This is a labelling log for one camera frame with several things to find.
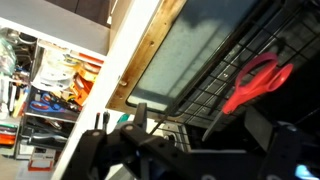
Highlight blue handled scissors in drawer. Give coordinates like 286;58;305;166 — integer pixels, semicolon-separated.
30;93;66;113

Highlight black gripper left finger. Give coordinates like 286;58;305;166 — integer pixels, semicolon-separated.
62;103;201;180

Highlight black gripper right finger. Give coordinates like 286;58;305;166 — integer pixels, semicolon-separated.
244;106;320;180

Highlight toaster oven glass door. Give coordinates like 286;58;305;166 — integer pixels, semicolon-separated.
107;0;268;118

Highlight wire oven rack tray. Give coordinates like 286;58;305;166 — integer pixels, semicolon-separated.
154;0;320;150

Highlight red handled scissors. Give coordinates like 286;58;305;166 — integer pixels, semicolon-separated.
202;52;294;141

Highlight black and red marker pen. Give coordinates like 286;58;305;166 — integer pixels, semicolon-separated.
94;111;110;131

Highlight open wooden drawer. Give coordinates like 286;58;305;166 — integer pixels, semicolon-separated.
0;27;103;172

